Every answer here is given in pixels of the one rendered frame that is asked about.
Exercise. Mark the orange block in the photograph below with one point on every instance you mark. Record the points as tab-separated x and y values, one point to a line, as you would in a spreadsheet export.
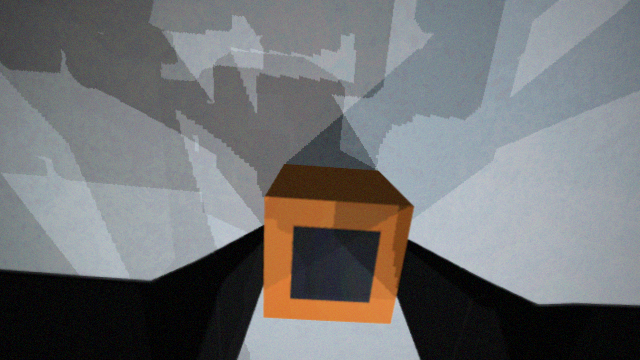
334	244

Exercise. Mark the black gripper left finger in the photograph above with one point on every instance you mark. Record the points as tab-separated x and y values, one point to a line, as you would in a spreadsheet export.
201	311

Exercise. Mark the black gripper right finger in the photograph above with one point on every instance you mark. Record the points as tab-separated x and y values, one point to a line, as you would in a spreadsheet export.
453	314

